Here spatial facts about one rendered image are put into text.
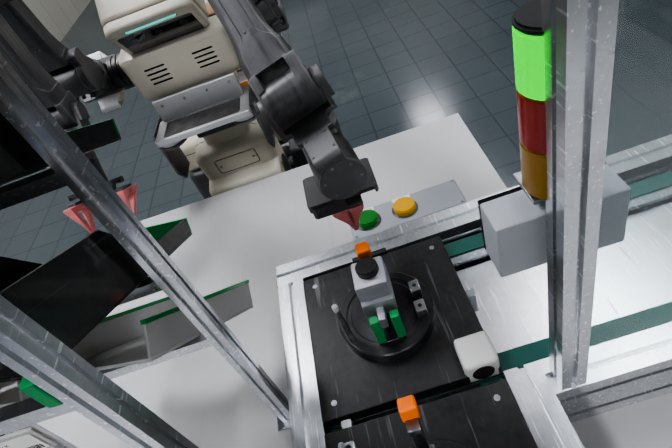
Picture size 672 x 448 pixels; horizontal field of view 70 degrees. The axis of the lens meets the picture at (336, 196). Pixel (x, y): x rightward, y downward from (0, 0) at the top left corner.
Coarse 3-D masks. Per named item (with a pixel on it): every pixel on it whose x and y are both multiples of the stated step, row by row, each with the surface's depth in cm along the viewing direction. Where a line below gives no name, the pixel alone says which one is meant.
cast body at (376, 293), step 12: (360, 264) 63; (372, 264) 63; (384, 264) 67; (360, 276) 63; (372, 276) 62; (384, 276) 62; (360, 288) 62; (372, 288) 62; (384, 288) 62; (360, 300) 63; (372, 300) 64; (384, 300) 63; (372, 312) 64; (384, 312) 63; (384, 324) 63
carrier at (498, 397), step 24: (504, 384) 59; (432, 408) 60; (456, 408) 59; (480, 408) 58; (504, 408) 57; (336, 432) 61; (360, 432) 60; (384, 432) 60; (432, 432) 58; (456, 432) 57; (480, 432) 56; (504, 432) 56; (528, 432) 55
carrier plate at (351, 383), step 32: (384, 256) 80; (416, 256) 78; (448, 256) 76; (320, 288) 79; (448, 288) 72; (320, 320) 74; (448, 320) 68; (320, 352) 70; (352, 352) 69; (416, 352) 66; (448, 352) 64; (320, 384) 67; (352, 384) 65; (384, 384) 64; (416, 384) 63; (448, 384) 62; (352, 416) 63
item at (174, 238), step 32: (160, 224) 63; (0, 256) 50; (64, 256) 42; (96, 256) 46; (128, 256) 50; (0, 288) 49; (32, 288) 38; (64, 288) 41; (96, 288) 45; (128, 288) 49; (64, 320) 40; (96, 320) 44
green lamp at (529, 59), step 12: (516, 36) 32; (528, 36) 32; (540, 36) 31; (516, 48) 33; (528, 48) 32; (540, 48) 31; (516, 60) 34; (528, 60) 33; (540, 60) 32; (516, 72) 35; (528, 72) 33; (540, 72) 33; (516, 84) 36; (528, 84) 34; (540, 84) 33; (528, 96) 35; (540, 96) 34
